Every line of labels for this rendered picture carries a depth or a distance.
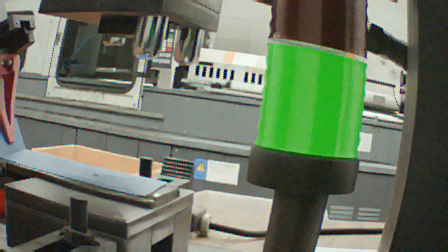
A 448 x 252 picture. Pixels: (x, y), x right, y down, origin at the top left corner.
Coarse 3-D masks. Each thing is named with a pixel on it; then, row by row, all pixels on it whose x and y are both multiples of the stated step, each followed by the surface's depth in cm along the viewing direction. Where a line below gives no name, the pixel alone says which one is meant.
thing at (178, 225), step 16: (16, 208) 47; (32, 208) 47; (16, 224) 47; (32, 224) 47; (48, 224) 46; (64, 224) 46; (160, 224) 54; (176, 224) 59; (16, 240) 47; (128, 240) 46; (144, 240) 50; (160, 240) 54; (176, 240) 60
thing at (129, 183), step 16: (0, 128) 58; (16, 128) 62; (0, 144) 57; (16, 144) 60; (16, 160) 56; (32, 160) 58; (48, 160) 59; (64, 160) 61; (80, 176) 56; (112, 176) 59; (128, 176) 60; (144, 192) 55
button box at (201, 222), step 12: (192, 216) 88; (204, 216) 91; (192, 228) 88; (204, 228) 90; (216, 228) 91; (228, 228) 91; (240, 228) 92; (324, 228) 99; (336, 228) 100; (348, 228) 100; (360, 228) 100; (372, 228) 100
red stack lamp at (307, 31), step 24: (288, 0) 27; (312, 0) 27; (336, 0) 26; (360, 0) 27; (288, 24) 27; (312, 24) 27; (336, 24) 27; (360, 24) 27; (312, 48) 29; (336, 48) 27; (360, 48) 27
